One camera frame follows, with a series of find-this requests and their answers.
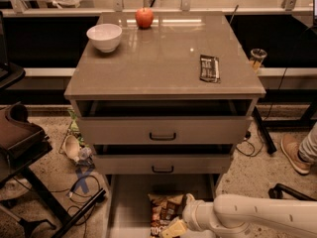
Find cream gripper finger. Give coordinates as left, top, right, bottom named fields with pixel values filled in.
left=180, top=193, right=195, bottom=213

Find brown chip bag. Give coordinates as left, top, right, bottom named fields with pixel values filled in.
left=149, top=193, right=183, bottom=238

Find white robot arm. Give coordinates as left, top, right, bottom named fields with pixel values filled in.
left=159, top=193, right=317, bottom=238

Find open bottom drawer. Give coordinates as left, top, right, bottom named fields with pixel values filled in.
left=106, top=175, right=215, bottom=238

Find grey drawer cabinet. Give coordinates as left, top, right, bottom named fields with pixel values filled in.
left=65, top=12, right=265, bottom=228

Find black office chair base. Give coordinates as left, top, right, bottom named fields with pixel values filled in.
left=268, top=183, right=314, bottom=201

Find black metal floor bar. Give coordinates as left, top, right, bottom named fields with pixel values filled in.
left=253, top=107, right=277, bottom=155

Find tan sneaker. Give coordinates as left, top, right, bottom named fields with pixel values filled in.
left=280, top=134, right=312, bottom=176

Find person's leg in jeans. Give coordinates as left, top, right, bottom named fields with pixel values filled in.
left=299, top=123, right=317, bottom=163

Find crumpled trash on floor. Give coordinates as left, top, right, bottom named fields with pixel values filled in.
left=59, top=109, right=94, bottom=167

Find black snack bar wrapper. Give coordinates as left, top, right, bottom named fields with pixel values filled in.
left=200, top=55, right=220, bottom=83

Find plastic cup with drink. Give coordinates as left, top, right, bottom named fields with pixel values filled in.
left=250, top=49, right=267, bottom=72

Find dark side table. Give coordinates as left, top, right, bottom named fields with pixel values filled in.
left=0, top=62, right=107, bottom=238

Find white bowl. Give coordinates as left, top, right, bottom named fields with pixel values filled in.
left=86, top=24, right=123, bottom=53

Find red apple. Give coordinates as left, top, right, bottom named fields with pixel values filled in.
left=135, top=7, right=154, bottom=29

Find black floor cable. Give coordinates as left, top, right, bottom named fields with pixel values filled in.
left=235, top=131, right=265, bottom=158

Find middle drawer with handle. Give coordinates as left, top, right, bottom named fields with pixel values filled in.
left=93, top=145, right=233, bottom=175

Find drawer with handle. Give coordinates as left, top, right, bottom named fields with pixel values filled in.
left=76, top=99, right=254, bottom=146
left=93, top=145, right=233, bottom=175

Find top drawer with handle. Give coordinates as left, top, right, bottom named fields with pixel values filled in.
left=76, top=99, right=254, bottom=146

